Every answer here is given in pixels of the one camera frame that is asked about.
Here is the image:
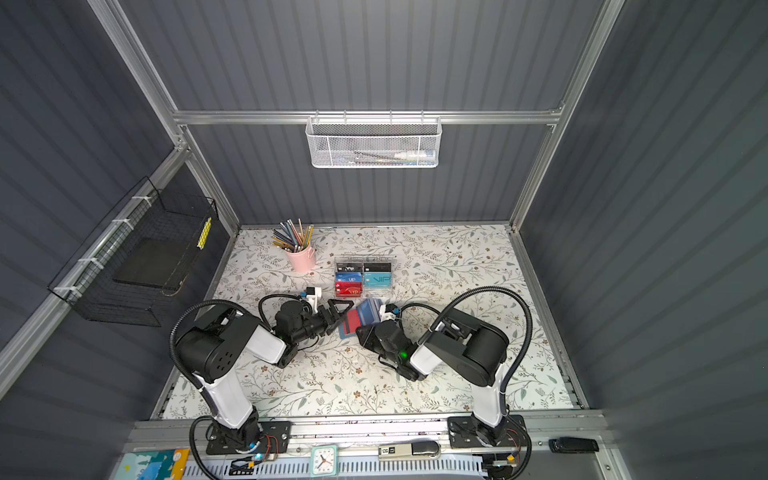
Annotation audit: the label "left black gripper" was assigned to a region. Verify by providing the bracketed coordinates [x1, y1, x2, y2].
[292, 300, 352, 347]

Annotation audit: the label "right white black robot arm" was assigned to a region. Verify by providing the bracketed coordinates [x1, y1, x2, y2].
[356, 305, 509, 446]

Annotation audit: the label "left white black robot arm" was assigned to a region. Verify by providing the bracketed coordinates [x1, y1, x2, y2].
[169, 293, 354, 453]

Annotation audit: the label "red VIP card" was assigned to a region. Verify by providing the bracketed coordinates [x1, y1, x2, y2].
[335, 282, 363, 299]

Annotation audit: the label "blue VIP card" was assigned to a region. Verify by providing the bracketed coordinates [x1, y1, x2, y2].
[335, 272, 363, 283]

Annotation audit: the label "black VIP card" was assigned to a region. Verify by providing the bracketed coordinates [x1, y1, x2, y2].
[336, 262, 364, 273]

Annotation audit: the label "teal VIP card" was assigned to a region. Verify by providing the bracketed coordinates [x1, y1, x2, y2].
[363, 272, 392, 289]

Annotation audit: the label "black plain card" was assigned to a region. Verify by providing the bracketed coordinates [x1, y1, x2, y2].
[364, 262, 392, 273]

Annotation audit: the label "pink pencil cup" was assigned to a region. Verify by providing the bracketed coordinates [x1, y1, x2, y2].
[286, 246, 316, 275]

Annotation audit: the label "coloured pencils bunch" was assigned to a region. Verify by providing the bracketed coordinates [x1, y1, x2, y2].
[271, 219, 314, 253]

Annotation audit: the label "silver black label device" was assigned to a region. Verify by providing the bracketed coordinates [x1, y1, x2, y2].
[378, 440, 441, 461]

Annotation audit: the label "small teal desk clock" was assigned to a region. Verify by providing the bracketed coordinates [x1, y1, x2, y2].
[310, 445, 339, 478]

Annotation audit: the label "yellow tag on basket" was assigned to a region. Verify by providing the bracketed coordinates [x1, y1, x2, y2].
[196, 217, 212, 250]

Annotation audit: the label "pens in white basket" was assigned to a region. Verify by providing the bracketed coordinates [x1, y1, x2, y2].
[353, 150, 438, 166]

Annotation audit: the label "black pad in basket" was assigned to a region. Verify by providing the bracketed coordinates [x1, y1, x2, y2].
[113, 238, 199, 293]

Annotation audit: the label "black remote device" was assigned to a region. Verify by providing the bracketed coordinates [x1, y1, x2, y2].
[548, 437, 600, 454]

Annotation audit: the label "colourful booklet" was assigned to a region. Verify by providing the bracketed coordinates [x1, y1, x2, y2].
[113, 449, 189, 480]

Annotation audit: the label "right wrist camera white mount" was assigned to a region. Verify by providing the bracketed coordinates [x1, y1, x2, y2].
[379, 304, 400, 322]

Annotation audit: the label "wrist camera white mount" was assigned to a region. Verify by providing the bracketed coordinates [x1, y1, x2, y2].
[379, 304, 400, 322]
[300, 287, 322, 313]

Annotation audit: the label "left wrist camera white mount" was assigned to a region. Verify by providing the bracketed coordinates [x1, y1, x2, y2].
[300, 287, 322, 313]

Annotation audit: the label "right black corrugated cable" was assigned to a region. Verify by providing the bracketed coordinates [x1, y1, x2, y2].
[398, 285, 534, 394]

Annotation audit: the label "white wire mesh basket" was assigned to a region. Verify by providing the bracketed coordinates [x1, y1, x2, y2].
[305, 119, 443, 169]

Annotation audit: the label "black wire wall basket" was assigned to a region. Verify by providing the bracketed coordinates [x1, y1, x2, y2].
[48, 181, 218, 327]

